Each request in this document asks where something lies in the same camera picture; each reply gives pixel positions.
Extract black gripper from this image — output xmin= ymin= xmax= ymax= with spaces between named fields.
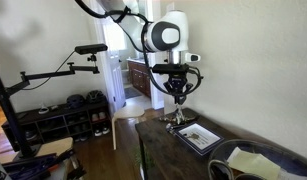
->
xmin=164 ymin=75 xmax=193 ymax=111

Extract keys with black car fob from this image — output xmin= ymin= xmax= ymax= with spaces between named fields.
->
xmin=159 ymin=111 xmax=187 ymax=125

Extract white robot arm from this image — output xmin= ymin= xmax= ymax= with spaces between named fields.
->
xmin=97 ymin=0 xmax=202 ymax=106

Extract keys inside tray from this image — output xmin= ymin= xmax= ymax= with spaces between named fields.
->
xmin=187 ymin=133 xmax=199 ymax=140

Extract dark wooden console table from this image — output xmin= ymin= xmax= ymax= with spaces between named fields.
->
xmin=134 ymin=107 xmax=261 ymax=180

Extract wooden stool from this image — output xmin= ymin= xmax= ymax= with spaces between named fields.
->
xmin=111 ymin=105 xmax=145 ymax=149

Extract black sunglasses in bowl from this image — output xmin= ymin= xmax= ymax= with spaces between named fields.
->
xmin=208 ymin=160 xmax=263 ymax=180

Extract black bicycle helmet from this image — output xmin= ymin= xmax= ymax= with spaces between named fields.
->
xmin=86 ymin=90 xmax=105 ymax=103
xmin=66 ymin=94 xmax=85 ymax=109

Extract yellow sticky notes pad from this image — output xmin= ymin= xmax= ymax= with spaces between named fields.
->
xmin=227 ymin=147 xmax=280 ymax=180

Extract black shoe shelf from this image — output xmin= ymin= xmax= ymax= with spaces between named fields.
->
xmin=0 ymin=99 xmax=112 ymax=153

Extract black stand pole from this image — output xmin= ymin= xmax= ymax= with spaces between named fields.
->
xmin=0 ymin=78 xmax=38 ymax=158

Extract silver keys with black strap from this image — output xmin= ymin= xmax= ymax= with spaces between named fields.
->
xmin=186 ymin=115 xmax=199 ymax=122

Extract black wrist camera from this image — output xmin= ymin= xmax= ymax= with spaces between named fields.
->
xmin=152 ymin=64 xmax=189 ymax=74

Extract black camera on stand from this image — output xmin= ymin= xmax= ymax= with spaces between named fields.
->
xmin=75 ymin=44 xmax=108 ymax=55

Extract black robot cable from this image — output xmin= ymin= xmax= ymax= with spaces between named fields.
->
xmin=74 ymin=0 xmax=205 ymax=98

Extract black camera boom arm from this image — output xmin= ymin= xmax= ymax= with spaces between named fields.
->
xmin=6 ymin=63 xmax=100 ymax=96

